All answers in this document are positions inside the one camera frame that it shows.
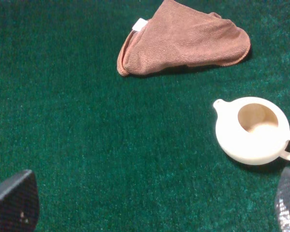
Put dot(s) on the green felt table cover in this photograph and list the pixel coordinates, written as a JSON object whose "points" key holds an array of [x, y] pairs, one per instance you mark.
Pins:
{"points": [[134, 154]]}

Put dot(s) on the white ceramic teapot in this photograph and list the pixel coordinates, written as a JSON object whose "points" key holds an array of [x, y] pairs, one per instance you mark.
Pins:
{"points": [[252, 130]]}

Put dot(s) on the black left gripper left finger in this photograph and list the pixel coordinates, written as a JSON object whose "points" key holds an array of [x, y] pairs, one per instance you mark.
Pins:
{"points": [[19, 203]]}

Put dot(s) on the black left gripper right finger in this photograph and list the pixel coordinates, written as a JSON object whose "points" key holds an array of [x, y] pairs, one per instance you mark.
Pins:
{"points": [[282, 201]]}

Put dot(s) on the pink folded cloth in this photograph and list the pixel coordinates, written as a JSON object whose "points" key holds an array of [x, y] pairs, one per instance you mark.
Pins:
{"points": [[176, 36]]}

